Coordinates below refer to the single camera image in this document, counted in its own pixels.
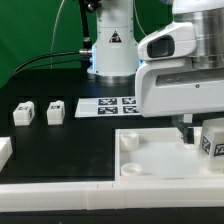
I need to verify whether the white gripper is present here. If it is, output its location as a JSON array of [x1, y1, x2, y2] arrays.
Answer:
[[135, 22, 224, 144]]

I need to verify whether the white obstacle fence rail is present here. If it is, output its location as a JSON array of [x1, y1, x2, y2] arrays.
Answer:
[[0, 179, 224, 212]]

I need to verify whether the grey hanging cable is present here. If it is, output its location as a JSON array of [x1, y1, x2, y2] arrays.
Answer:
[[49, 0, 68, 70]]

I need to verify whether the white square tabletop panel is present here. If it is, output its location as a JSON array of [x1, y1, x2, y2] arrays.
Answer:
[[115, 127, 224, 181]]

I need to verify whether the black cable on table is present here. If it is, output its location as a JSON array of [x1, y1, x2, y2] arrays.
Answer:
[[9, 49, 93, 80]]

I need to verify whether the marker sheet with tags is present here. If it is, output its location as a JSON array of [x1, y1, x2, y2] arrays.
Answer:
[[75, 96, 139, 118]]

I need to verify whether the black cable upright connector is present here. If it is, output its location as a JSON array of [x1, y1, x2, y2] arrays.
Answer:
[[78, 0, 92, 49]]

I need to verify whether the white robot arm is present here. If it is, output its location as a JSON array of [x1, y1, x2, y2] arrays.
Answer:
[[81, 0, 224, 142]]

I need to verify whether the white side fence block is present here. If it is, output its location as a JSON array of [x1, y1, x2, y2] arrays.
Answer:
[[0, 137, 13, 172]]

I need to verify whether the white cable right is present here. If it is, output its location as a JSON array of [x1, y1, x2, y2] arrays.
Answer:
[[133, 0, 149, 36]]

